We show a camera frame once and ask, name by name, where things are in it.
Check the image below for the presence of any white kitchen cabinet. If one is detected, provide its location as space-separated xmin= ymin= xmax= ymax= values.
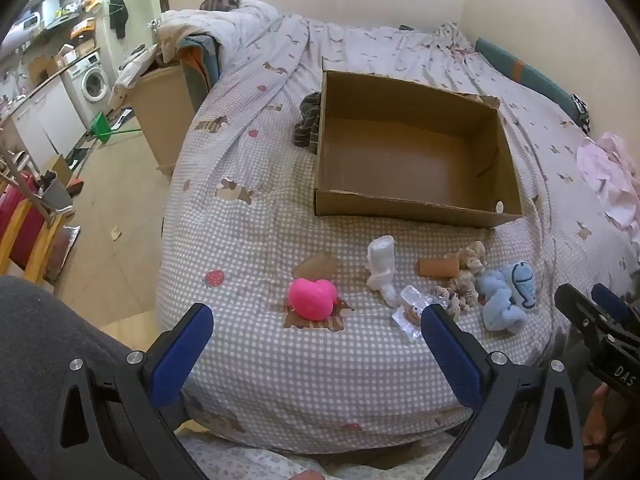
xmin=9 ymin=77 xmax=87 ymax=157

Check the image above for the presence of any light blue fluffy plush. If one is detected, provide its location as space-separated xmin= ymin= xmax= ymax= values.
xmin=475 ymin=269 xmax=529 ymax=333

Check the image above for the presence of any dark striped cloth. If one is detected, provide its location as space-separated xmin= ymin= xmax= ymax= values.
xmin=293 ymin=92 xmax=323 ymax=156

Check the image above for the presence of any teal and orange cloth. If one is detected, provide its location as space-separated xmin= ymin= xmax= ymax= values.
xmin=179 ymin=35 xmax=222 ymax=98

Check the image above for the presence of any grey bin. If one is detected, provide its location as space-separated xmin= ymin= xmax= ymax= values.
xmin=37 ymin=171 xmax=76 ymax=212

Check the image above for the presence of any green dustpan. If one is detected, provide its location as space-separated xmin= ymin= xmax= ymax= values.
xmin=89 ymin=112 xmax=144 ymax=144

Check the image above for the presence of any pink cloth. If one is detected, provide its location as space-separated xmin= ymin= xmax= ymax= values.
xmin=576 ymin=132 xmax=640 ymax=232

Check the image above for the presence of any brown cardboard tube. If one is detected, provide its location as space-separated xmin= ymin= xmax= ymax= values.
xmin=418 ymin=256 xmax=461 ymax=278

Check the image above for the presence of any black hanging garment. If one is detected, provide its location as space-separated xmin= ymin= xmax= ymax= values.
xmin=108 ymin=0 xmax=130 ymax=39

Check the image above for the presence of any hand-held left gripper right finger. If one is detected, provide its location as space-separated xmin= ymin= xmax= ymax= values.
xmin=421 ymin=303 xmax=584 ymax=480

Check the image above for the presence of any silver foil tray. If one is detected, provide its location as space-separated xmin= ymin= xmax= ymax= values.
xmin=46 ymin=225 xmax=82 ymax=282

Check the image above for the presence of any cardboard box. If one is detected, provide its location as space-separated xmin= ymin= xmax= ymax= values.
xmin=313 ymin=70 xmax=524 ymax=230

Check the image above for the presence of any cluttered wall shelf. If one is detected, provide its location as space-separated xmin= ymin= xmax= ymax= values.
xmin=10 ymin=0 xmax=101 ymax=48

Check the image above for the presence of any white cloth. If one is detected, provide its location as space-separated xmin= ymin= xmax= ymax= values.
xmin=107 ymin=46 xmax=162 ymax=111
xmin=366 ymin=235 xmax=402 ymax=307

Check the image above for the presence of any white floral bed sheet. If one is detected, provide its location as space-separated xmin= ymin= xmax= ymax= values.
xmin=177 ymin=427 xmax=503 ymax=480

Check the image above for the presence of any white washing machine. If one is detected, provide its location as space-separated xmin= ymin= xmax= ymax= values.
xmin=66 ymin=51 xmax=111 ymax=104

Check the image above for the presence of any white cloth on cabinet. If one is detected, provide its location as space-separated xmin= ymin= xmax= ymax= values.
xmin=107 ymin=46 xmax=162 ymax=111

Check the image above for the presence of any pink plush toy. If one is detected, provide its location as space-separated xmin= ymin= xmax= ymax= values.
xmin=288 ymin=277 xmax=338 ymax=321

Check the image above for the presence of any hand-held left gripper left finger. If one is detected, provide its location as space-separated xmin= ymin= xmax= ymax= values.
xmin=56 ymin=303 xmax=216 ymax=480

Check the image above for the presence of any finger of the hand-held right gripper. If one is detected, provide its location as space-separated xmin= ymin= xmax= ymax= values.
xmin=554 ymin=283 xmax=608 ymax=356
xmin=591 ymin=283 xmax=640 ymax=333

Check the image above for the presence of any checked printed bed blanket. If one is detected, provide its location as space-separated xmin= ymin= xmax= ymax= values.
xmin=155 ymin=0 xmax=640 ymax=457

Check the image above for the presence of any light wooden cabinet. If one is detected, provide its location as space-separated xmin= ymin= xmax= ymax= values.
xmin=130 ymin=59 xmax=202 ymax=177

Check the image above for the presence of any clear plastic toy packet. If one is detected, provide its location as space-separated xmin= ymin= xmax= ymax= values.
xmin=391 ymin=285 xmax=442 ymax=344

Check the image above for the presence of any blue and white plush toy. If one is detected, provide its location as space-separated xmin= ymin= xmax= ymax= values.
xmin=504 ymin=261 xmax=537 ymax=310

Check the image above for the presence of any yellow wooden chair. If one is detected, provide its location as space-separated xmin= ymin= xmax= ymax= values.
xmin=0 ymin=180 xmax=77 ymax=282

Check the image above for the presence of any beige scrunchie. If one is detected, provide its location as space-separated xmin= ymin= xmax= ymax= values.
xmin=451 ymin=241 xmax=487 ymax=277
xmin=432 ymin=276 xmax=479 ymax=318

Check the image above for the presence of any beige cloth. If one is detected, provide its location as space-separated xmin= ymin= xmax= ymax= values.
xmin=158 ymin=21 xmax=213 ymax=63

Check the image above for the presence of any black and white checked item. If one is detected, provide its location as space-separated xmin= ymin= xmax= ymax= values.
xmin=570 ymin=94 xmax=593 ymax=134

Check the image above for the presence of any teal cushion with orange stripe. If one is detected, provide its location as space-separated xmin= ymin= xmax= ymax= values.
xmin=474 ymin=37 xmax=577 ymax=107

